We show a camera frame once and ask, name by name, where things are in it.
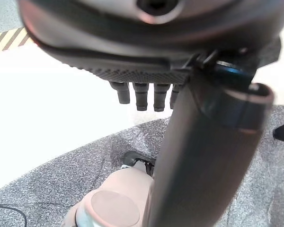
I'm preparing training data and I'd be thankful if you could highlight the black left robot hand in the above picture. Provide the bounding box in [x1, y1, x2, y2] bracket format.
[17, 0, 283, 227]

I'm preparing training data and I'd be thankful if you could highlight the dark robot foot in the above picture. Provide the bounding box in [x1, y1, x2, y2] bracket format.
[122, 150, 157, 177]

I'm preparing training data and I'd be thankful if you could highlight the yellow striped floor tape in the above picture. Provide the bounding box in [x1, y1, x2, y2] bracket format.
[0, 26, 31, 54]

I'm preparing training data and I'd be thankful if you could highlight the black cable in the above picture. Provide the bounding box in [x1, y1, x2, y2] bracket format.
[0, 204, 27, 227]

